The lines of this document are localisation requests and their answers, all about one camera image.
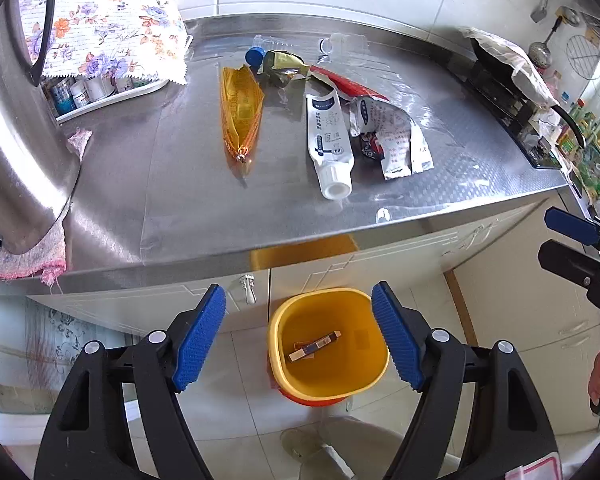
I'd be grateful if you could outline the floral dish cloth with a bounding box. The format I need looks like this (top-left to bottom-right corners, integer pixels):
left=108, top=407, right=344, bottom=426
left=43, top=0, right=188, bottom=84

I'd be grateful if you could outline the black gas stove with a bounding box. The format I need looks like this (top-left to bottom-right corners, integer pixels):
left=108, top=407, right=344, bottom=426
left=464, top=38, right=560, bottom=169

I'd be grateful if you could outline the red foil tea packet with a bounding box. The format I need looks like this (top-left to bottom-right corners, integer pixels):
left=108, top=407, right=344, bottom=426
left=308, top=65, right=389, bottom=102

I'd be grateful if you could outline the amber cellophane wrapper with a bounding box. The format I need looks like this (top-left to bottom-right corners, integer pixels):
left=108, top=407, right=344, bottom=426
left=220, top=65, right=264, bottom=164

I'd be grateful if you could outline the silver torn foil packet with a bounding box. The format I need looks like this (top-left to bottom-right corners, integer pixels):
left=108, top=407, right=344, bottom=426
left=350, top=96, right=434, bottom=180

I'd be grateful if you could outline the right cabinet door handle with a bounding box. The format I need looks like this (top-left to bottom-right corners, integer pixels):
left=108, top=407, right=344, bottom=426
left=443, top=219, right=500, bottom=257

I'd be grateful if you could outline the small orange white box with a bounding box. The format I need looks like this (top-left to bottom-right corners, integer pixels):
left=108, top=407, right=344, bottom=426
left=286, top=330, right=341, bottom=362

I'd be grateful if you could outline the blue bottle cap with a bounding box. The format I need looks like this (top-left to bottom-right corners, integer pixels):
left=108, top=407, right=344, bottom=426
left=245, top=47, right=266, bottom=70

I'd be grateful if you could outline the metal ladle on wall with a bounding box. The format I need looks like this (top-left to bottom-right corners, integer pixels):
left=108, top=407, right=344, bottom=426
left=528, top=15, right=564, bottom=70

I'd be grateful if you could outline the metal spatula on wall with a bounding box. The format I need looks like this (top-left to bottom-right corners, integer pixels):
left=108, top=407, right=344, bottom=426
left=530, top=0, right=550, bottom=23

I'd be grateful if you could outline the white ointment tube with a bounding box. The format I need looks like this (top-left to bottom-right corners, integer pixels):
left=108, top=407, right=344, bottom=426
left=306, top=90, right=354, bottom=200

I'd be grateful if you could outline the clear plastic clamshell container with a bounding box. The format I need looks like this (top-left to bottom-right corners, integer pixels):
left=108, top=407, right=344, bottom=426
left=251, top=32, right=370, bottom=58

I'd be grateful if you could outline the stainless steel kettle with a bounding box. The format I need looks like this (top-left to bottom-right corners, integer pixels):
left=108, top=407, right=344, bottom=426
left=0, top=0, right=81, bottom=254

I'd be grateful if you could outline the cabinet door handle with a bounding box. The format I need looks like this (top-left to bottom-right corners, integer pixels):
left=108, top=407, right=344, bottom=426
left=230, top=273, right=258, bottom=306
left=443, top=219, right=500, bottom=257

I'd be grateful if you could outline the pink cloth under kettle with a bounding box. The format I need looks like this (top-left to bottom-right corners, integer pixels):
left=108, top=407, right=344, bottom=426
left=0, top=146, right=71, bottom=286

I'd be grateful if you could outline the white dish tray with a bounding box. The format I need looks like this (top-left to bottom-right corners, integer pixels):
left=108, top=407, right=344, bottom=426
left=42, top=31, right=194, bottom=125

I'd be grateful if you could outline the yellow trash bin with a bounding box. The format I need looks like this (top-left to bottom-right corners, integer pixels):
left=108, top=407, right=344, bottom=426
left=268, top=287, right=390, bottom=408

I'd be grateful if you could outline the left cabinet door handle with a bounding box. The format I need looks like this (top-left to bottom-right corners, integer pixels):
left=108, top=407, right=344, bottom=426
left=230, top=273, right=258, bottom=306

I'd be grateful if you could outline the gold green wrapper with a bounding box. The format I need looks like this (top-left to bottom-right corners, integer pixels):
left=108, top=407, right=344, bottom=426
left=262, top=50, right=310, bottom=88

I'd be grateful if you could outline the white shoe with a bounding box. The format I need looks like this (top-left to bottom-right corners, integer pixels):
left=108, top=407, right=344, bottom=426
left=279, top=428, right=327, bottom=464

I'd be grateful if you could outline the blue capped medicine bottle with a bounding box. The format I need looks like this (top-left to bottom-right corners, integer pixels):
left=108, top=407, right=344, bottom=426
left=50, top=78, right=76, bottom=115

